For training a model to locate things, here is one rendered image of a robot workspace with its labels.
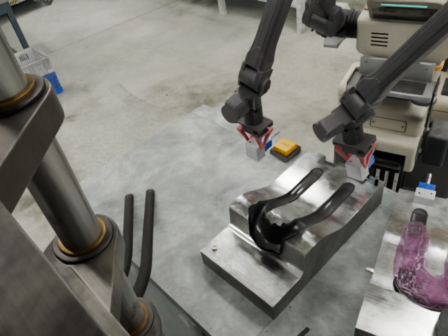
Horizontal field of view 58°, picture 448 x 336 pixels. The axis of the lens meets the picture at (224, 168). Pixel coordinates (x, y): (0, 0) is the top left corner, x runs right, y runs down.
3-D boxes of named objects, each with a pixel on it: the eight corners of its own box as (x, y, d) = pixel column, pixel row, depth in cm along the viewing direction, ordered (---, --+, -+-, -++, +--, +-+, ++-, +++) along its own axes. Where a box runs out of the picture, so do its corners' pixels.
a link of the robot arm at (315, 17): (344, 14, 127) (330, 7, 129) (337, 4, 118) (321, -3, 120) (329, 41, 130) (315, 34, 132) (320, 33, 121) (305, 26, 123)
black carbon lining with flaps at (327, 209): (314, 170, 127) (315, 147, 121) (360, 193, 118) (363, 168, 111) (238, 238, 111) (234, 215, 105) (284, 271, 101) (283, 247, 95)
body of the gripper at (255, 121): (259, 137, 119) (257, 116, 114) (235, 125, 125) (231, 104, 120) (274, 125, 121) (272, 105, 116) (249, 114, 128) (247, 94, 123)
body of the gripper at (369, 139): (365, 155, 108) (361, 134, 103) (332, 146, 115) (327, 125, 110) (377, 141, 110) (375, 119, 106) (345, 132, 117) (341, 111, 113)
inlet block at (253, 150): (273, 135, 137) (271, 122, 133) (284, 140, 134) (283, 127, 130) (246, 155, 131) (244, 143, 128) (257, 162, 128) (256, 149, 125)
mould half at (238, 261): (310, 169, 138) (311, 137, 129) (381, 203, 123) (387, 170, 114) (203, 263, 115) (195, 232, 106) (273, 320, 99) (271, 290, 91)
